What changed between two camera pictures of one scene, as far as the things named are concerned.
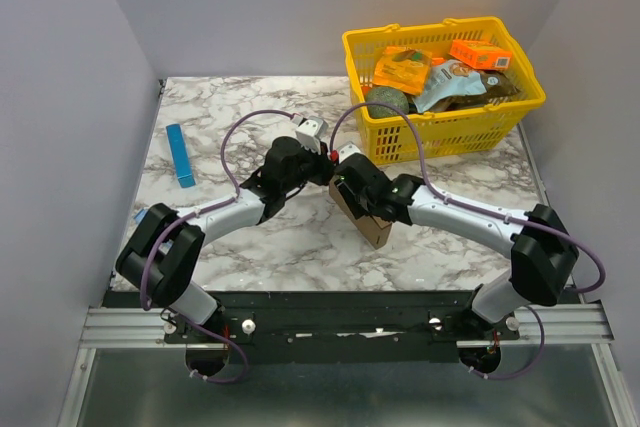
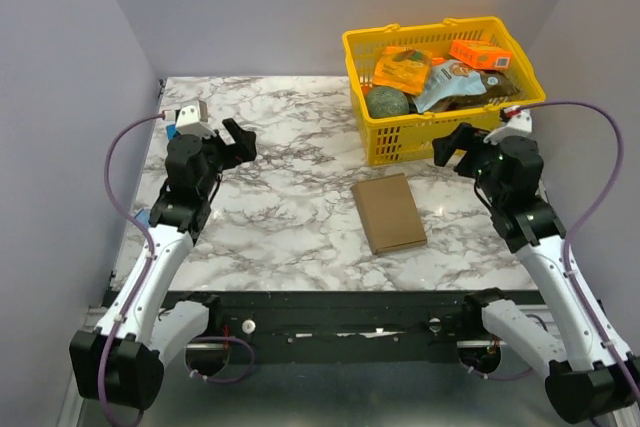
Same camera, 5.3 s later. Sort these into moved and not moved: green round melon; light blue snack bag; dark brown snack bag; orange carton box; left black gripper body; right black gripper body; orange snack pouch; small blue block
Moved: left black gripper body; right black gripper body
Not moved: dark brown snack bag; orange carton box; green round melon; orange snack pouch; light blue snack bag; small blue block
